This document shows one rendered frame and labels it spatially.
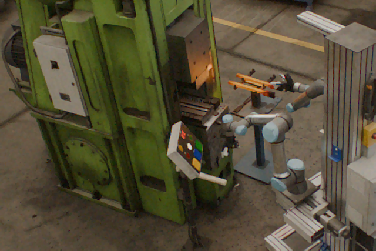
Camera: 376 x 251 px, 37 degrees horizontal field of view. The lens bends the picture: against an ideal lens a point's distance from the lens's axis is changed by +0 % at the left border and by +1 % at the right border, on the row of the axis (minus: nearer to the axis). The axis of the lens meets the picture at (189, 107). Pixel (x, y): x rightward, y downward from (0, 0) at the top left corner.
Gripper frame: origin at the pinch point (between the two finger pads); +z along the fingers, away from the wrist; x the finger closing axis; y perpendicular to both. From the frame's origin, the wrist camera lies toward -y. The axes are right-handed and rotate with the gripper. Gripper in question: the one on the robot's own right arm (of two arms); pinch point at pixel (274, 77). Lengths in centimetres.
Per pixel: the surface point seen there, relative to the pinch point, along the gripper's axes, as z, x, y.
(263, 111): 9.4, -5.1, 34.7
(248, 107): 23.9, -7.3, 34.7
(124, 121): 74, -106, 2
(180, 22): 43, -55, -70
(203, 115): 28, -62, 8
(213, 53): 49, -15, -19
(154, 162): 57, -98, 45
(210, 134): 20, -66, 23
